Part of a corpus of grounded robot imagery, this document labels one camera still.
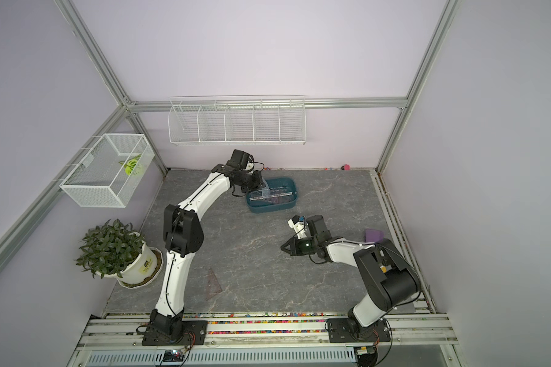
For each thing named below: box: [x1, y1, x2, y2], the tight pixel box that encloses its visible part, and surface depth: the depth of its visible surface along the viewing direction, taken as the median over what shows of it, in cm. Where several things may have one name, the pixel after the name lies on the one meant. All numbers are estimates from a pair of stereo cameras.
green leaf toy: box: [117, 153, 142, 176], surface depth 83 cm
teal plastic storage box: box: [245, 176, 299, 214], surface depth 111 cm
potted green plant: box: [74, 218, 164, 290], surface depth 76 cm
